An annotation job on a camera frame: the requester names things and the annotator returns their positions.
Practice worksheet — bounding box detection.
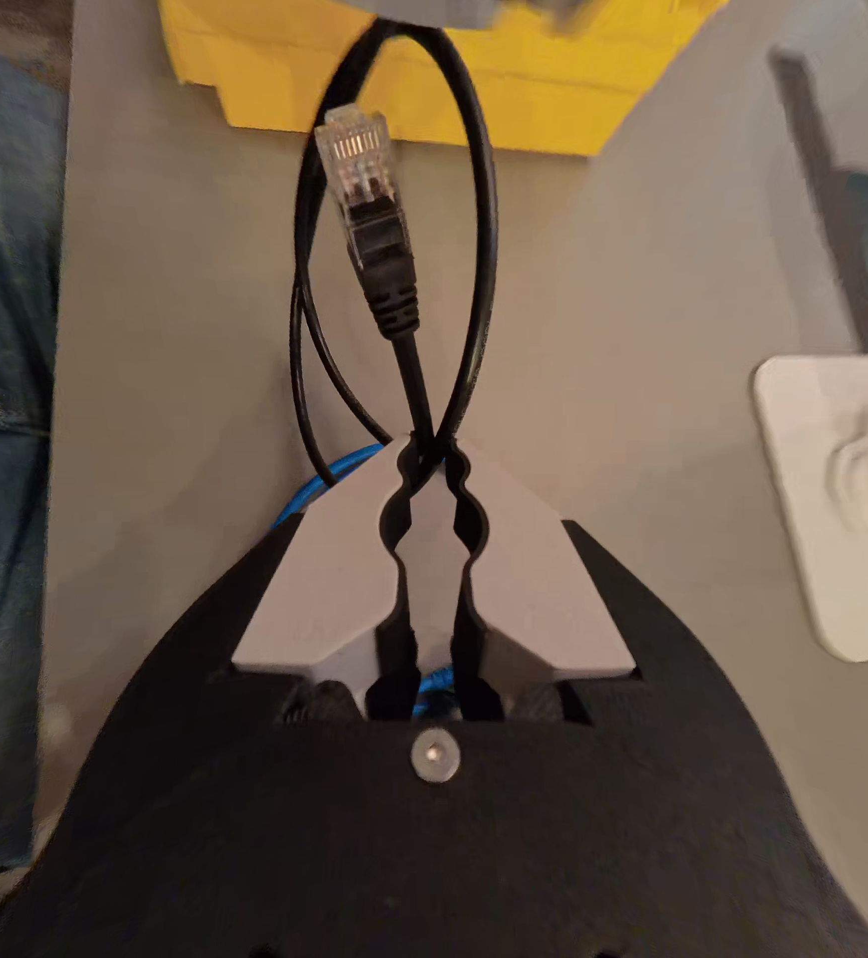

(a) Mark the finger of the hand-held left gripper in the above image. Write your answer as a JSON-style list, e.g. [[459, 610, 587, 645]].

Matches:
[[351, 0, 502, 31]]

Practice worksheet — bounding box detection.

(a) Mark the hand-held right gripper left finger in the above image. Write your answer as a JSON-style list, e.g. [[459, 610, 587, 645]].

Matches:
[[230, 434, 416, 716]]

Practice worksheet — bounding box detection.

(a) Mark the yellow bin with divider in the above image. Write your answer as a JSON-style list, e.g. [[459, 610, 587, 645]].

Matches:
[[158, 0, 727, 157]]

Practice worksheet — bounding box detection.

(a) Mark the black ethernet cable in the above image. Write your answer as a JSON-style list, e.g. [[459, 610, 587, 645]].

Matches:
[[289, 18, 498, 495]]

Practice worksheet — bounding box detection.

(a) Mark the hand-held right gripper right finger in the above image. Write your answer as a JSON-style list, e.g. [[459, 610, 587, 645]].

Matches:
[[441, 438, 638, 708]]

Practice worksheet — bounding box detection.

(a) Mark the blue ethernet cable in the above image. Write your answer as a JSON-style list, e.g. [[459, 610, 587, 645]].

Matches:
[[273, 443, 456, 719]]

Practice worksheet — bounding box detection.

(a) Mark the white stand base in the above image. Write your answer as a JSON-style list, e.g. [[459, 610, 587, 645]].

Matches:
[[752, 353, 868, 663]]

